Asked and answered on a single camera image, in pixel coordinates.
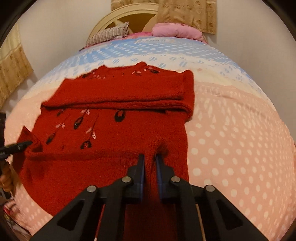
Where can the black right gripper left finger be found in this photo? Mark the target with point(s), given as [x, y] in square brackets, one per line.
[97, 213]

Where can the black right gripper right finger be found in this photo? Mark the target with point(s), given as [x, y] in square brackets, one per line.
[203, 213]

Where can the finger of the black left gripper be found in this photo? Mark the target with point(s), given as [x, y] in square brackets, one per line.
[2, 128]
[6, 151]

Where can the red knit cardigan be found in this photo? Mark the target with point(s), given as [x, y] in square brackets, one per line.
[93, 129]

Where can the person's left hand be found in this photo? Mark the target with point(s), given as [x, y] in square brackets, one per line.
[6, 177]

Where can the beige patterned side curtain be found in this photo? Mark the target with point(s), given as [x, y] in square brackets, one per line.
[14, 65]

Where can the pink blue polka-dot bedspread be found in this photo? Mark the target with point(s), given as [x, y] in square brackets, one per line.
[237, 142]

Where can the grey striped folded cloth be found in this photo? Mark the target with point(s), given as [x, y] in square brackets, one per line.
[119, 31]

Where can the cream round headboard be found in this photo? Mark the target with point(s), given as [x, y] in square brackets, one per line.
[141, 17]

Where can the pink pillow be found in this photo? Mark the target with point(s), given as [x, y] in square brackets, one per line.
[178, 31]

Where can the beige patterned curtain behind headboard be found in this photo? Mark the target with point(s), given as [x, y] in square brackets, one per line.
[200, 14]

